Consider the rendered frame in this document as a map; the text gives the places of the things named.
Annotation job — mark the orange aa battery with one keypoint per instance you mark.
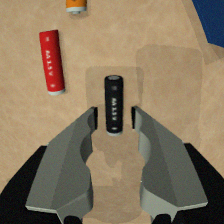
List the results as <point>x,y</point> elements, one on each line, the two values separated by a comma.
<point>76,6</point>

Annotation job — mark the black aa battery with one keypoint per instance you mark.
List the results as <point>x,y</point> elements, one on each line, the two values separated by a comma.
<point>113,86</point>

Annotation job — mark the blue rack of bins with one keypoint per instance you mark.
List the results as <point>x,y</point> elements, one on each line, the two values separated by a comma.
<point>211,15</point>

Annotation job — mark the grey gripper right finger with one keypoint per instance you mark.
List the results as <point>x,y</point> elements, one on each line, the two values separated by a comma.
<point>177,179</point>

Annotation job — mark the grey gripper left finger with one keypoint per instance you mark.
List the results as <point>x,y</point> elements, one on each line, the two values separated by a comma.
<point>54,182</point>

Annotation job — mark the red aa battery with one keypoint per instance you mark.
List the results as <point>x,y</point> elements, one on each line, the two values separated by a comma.
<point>52,62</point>

